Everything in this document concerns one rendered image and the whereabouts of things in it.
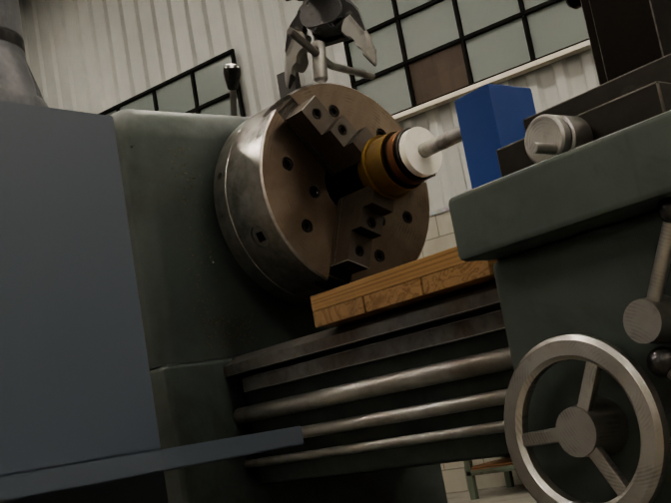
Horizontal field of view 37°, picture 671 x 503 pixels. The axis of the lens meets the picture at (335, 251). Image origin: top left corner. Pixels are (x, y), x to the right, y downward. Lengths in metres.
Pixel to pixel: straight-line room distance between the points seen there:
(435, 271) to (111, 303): 0.34
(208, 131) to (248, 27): 9.23
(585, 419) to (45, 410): 0.48
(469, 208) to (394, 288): 0.27
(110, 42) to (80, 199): 11.24
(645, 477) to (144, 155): 0.91
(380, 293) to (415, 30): 8.33
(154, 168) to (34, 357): 0.57
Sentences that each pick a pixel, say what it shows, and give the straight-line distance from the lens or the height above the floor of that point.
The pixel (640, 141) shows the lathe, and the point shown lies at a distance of 0.79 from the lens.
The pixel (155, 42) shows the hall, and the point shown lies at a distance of 11.67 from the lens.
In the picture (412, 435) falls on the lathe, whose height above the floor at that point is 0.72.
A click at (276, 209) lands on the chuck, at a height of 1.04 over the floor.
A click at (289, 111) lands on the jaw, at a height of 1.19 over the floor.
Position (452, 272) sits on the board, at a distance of 1.08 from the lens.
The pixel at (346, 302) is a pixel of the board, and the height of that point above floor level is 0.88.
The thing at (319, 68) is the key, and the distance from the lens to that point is 1.57.
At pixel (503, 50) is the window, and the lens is 8.95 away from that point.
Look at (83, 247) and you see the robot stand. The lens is 1.03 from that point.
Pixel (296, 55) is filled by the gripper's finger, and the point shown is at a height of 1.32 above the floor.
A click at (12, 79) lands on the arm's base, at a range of 1.08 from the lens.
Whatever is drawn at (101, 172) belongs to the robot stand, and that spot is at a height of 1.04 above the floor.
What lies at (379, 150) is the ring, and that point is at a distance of 1.38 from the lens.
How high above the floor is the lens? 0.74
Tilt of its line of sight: 10 degrees up
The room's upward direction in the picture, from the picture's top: 10 degrees counter-clockwise
